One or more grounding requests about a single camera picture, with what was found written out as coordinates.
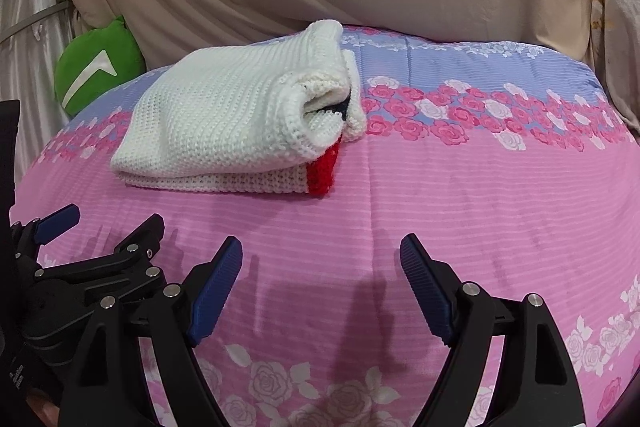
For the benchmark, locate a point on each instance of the white pleated curtain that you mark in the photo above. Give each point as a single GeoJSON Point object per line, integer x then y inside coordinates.
{"type": "Point", "coordinates": [32, 72]}

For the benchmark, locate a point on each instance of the white knit sweater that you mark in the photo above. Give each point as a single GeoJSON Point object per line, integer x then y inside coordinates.
{"type": "Point", "coordinates": [215, 107]}

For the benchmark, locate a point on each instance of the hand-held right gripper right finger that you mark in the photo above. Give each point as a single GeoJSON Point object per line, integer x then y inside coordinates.
{"type": "Point", "coordinates": [427, 292]}

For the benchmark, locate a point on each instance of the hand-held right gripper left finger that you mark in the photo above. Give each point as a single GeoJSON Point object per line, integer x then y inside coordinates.
{"type": "Point", "coordinates": [215, 297]}

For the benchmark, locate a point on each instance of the stained cream cloth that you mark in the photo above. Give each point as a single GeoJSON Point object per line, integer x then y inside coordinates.
{"type": "Point", "coordinates": [617, 32]}

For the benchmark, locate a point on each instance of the green plush pillow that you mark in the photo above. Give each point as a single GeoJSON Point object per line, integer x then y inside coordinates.
{"type": "Point", "coordinates": [120, 42]}

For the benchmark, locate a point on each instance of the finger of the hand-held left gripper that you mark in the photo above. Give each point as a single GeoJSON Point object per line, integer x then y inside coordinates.
{"type": "Point", "coordinates": [60, 219]}
{"type": "Point", "coordinates": [135, 244]}

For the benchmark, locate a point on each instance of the grey curtain tie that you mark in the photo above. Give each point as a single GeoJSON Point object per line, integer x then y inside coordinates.
{"type": "Point", "coordinates": [35, 21]}

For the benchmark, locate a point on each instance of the pink blue floral bedsheet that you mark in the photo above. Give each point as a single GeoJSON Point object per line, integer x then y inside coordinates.
{"type": "Point", "coordinates": [350, 207]}

